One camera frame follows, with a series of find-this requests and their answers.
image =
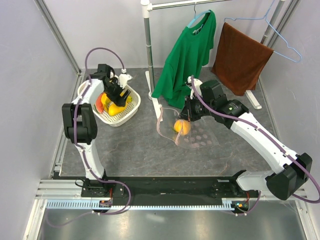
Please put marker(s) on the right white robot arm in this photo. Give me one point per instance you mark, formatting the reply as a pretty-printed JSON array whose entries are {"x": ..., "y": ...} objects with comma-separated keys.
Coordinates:
[{"x": 288, "y": 170}]

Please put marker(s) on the yellow banana bunch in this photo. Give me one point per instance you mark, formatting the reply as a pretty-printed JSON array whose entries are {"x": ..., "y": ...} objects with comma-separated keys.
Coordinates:
[{"x": 107, "y": 102}]

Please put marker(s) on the right aluminium frame post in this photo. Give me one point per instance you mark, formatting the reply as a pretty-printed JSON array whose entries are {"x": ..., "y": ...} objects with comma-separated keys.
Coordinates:
[{"x": 284, "y": 20}]

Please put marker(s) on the watermelon slice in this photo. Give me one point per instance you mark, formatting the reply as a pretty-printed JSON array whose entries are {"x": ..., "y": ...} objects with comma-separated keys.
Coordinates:
[{"x": 99, "y": 105}]

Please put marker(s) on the white perforated plastic basket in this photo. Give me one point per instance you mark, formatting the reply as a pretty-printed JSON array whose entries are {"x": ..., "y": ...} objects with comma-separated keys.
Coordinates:
[{"x": 125, "y": 112}]

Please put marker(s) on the clear zip top bag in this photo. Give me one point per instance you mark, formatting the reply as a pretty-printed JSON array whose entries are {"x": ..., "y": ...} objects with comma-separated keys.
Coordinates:
[{"x": 200, "y": 136}]

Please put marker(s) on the left aluminium frame post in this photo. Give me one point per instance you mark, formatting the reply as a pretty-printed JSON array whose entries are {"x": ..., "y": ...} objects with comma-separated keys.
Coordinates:
[{"x": 46, "y": 13}]

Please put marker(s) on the teal shirt hanger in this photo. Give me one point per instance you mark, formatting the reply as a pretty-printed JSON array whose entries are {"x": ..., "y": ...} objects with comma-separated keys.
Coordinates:
[{"x": 196, "y": 16}]

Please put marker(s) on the yellow mango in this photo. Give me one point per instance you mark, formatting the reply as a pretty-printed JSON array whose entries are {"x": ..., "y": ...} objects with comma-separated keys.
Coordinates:
[{"x": 114, "y": 109}]

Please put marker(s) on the white clothes rack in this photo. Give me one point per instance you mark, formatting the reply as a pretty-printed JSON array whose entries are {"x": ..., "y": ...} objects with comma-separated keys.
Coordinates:
[{"x": 147, "y": 7}]

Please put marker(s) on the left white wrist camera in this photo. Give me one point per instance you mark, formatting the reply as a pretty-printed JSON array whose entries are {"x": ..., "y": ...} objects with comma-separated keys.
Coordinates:
[{"x": 123, "y": 79}]

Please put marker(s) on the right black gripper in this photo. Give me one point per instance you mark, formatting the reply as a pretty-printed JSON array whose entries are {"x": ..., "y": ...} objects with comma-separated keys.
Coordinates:
[{"x": 187, "y": 112}]

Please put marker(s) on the white slotted cable duct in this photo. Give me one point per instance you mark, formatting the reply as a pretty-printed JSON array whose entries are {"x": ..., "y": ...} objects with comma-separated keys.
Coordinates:
[{"x": 73, "y": 204}]

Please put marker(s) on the light blue wire hanger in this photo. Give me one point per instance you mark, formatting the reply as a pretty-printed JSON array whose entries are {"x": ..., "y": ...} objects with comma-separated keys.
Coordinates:
[{"x": 280, "y": 35}]

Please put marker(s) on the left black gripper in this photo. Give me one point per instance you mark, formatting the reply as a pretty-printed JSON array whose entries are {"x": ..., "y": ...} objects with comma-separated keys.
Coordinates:
[{"x": 118, "y": 100}]

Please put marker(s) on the aluminium frame post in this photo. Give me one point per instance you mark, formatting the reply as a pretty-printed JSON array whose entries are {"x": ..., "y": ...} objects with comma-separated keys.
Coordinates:
[
  {"x": 46, "y": 13},
  {"x": 284, "y": 20}
]

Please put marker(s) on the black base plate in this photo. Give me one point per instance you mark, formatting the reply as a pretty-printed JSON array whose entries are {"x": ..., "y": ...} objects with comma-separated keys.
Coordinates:
[{"x": 166, "y": 191}]

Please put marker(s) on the brown towel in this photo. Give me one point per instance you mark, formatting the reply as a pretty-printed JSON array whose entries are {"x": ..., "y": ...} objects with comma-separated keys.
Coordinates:
[{"x": 239, "y": 60}]

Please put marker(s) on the green t-shirt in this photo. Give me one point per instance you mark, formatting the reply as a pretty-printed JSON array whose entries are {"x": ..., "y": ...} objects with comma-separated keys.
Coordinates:
[{"x": 189, "y": 54}]

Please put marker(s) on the orange peach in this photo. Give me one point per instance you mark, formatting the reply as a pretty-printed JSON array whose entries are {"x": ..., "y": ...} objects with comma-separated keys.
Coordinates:
[{"x": 182, "y": 127}]

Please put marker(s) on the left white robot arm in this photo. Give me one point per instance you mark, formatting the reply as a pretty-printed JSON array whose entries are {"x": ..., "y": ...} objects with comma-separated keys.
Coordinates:
[{"x": 80, "y": 125}]

